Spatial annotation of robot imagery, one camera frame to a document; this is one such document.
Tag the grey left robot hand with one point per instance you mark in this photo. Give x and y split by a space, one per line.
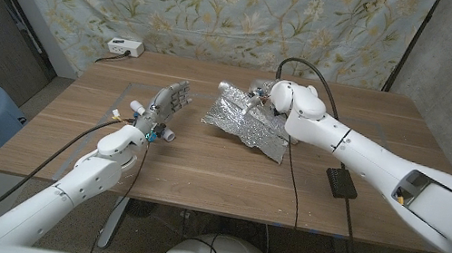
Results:
165 107

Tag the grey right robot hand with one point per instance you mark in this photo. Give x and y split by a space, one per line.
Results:
258 97

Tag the crinkled aluminum foil sheet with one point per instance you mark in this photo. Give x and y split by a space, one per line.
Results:
244 125

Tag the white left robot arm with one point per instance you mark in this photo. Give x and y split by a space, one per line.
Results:
84 176

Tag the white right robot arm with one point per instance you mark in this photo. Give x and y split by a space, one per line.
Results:
368 157

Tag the white cardboard tube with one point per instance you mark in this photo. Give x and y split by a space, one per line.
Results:
168 135

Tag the black package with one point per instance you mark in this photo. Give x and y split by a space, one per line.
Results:
341 183

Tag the white power strip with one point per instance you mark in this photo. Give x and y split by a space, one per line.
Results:
125 46

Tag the floral print backdrop cloth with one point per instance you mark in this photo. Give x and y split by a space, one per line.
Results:
227 7

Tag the black backdrop stand pole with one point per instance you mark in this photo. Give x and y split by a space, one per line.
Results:
408 42

